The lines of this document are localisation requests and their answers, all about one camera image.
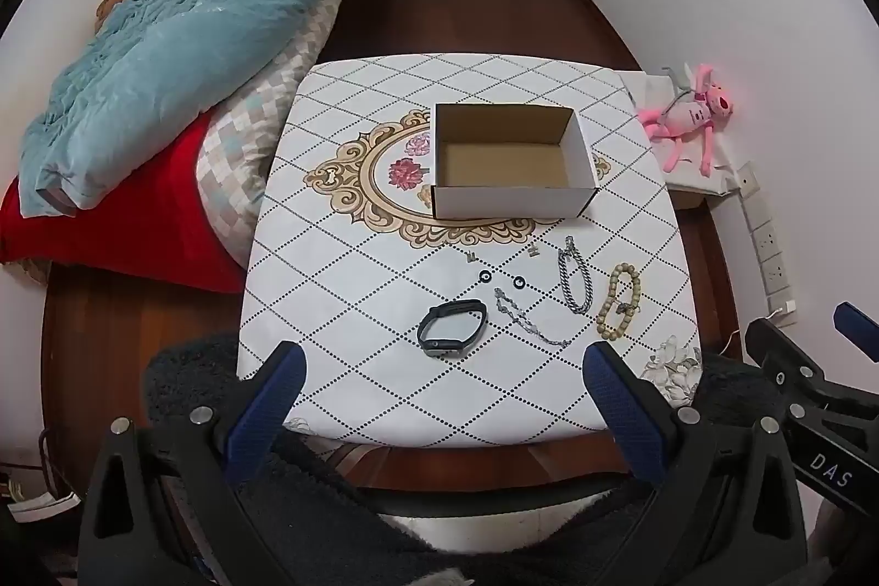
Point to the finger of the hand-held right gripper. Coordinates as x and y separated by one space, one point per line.
855 328
776 352

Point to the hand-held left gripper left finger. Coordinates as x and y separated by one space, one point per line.
269 399

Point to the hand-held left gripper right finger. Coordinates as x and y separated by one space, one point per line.
620 400

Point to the black smart band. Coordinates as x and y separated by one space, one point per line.
434 346

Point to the cardboard box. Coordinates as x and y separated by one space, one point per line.
508 201

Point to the white charger plug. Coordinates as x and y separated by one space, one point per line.
783 313

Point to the red blanket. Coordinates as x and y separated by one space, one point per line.
137 229

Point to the checked bed sheet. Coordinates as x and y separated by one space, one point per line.
240 160

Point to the white book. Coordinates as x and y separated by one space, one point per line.
48 503

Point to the pink plush toy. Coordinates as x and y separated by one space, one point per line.
690 116

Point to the light blue quilt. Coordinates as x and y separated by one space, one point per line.
172 43

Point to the white wall socket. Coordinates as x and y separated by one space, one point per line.
747 179
766 239
776 272

